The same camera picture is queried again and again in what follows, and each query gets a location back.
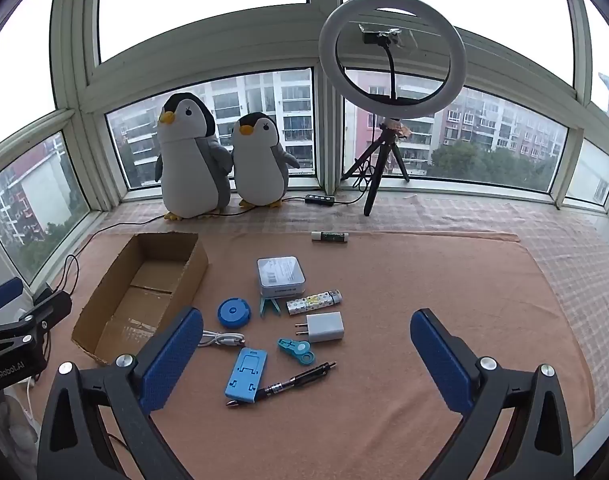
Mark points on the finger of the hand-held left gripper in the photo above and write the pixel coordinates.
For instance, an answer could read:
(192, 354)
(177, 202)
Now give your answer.
(2, 293)
(52, 307)

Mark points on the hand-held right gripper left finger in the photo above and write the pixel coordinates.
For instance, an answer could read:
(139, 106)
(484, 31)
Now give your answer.
(169, 360)

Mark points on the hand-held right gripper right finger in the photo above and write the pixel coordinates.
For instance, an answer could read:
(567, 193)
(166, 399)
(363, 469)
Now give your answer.
(439, 360)

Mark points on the light blue phone stand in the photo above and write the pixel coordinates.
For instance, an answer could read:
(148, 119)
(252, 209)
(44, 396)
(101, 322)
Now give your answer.
(245, 375)

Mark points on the blue round tape measure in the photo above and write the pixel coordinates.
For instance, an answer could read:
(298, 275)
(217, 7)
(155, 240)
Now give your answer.
(233, 313)

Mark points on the brown cardboard box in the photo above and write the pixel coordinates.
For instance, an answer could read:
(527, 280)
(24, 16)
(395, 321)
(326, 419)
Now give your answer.
(149, 280)

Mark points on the teal plastic clip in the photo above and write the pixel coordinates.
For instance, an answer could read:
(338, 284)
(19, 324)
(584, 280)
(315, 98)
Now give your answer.
(269, 306)

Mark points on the white charger plug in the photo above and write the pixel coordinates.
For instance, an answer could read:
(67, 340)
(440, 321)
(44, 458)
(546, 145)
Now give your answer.
(324, 327)

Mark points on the black pen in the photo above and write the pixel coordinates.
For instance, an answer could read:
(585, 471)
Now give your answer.
(294, 379)

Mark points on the grey tin box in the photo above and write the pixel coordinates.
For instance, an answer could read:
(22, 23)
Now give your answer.
(279, 275)

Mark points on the patterned lighter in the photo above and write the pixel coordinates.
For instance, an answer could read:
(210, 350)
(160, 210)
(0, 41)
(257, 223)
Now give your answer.
(312, 302)

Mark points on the white and green lip balm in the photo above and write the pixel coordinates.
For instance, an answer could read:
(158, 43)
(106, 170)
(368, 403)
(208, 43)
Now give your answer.
(329, 237)

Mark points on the checked cloth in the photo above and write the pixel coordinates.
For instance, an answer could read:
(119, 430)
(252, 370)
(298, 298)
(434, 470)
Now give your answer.
(549, 240)

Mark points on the large penguin plush toy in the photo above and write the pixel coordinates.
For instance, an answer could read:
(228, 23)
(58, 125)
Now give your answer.
(189, 175)

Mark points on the small penguin plush toy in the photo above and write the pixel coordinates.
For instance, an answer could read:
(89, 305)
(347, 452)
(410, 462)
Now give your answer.
(259, 170)

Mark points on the white window frame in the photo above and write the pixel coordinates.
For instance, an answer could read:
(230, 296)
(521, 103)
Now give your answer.
(324, 110)

